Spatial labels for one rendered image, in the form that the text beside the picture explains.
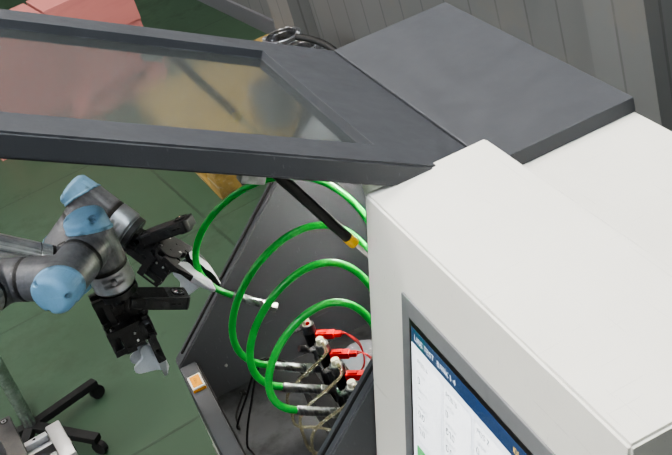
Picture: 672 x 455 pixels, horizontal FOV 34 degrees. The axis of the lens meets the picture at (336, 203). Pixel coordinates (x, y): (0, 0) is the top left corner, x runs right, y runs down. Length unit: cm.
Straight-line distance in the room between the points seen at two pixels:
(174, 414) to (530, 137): 243
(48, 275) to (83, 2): 482
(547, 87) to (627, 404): 89
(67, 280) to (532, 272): 75
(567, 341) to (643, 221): 37
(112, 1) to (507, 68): 468
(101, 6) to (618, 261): 537
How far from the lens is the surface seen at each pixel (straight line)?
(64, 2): 652
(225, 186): 518
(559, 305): 140
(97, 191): 229
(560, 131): 187
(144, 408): 414
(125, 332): 198
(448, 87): 211
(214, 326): 254
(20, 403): 408
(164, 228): 224
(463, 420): 157
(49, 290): 181
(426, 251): 156
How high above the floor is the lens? 241
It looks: 30 degrees down
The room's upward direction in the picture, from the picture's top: 18 degrees counter-clockwise
